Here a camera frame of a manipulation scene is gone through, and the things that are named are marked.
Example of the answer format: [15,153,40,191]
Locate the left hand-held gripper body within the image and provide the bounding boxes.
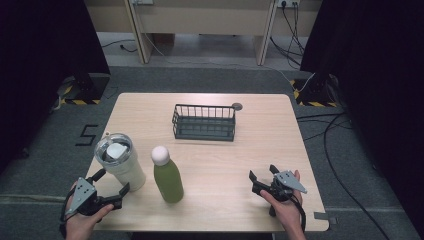
[65,176,123,217]

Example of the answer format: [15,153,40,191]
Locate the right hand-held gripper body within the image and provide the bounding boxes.
[251,169,308,203]

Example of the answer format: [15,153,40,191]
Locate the cream tumbler with clear lid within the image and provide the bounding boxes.
[93,131,147,193]

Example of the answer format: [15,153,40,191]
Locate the green bottle with white cap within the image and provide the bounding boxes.
[150,145,185,204]

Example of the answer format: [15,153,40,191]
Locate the dark wire basket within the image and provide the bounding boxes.
[171,103,237,142]

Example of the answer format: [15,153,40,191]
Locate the person's left hand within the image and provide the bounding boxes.
[64,182,115,236]

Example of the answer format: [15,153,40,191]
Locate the person's right hand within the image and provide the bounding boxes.
[259,169,307,234]

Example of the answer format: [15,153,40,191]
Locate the grey tape strip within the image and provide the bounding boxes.
[313,211,339,226]

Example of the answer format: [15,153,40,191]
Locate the black stand base striped tape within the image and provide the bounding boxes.
[289,73,340,108]
[60,73,112,106]

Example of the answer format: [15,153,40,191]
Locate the black curtain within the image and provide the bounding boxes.
[299,0,424,236]
[0,0,112,176]

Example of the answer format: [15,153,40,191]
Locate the beige desk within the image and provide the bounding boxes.
[83,0,324,67]

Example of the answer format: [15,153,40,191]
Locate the right hand-held gripper cable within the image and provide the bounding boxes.
[289,194,308,233]

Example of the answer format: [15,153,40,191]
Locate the long black floor cables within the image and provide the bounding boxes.
[295,111,392,240]

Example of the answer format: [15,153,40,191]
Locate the short black floor cable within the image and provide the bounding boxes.
[100,39,139,54]

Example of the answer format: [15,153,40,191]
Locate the bundle of black cables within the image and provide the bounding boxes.
[268,2,306,68]

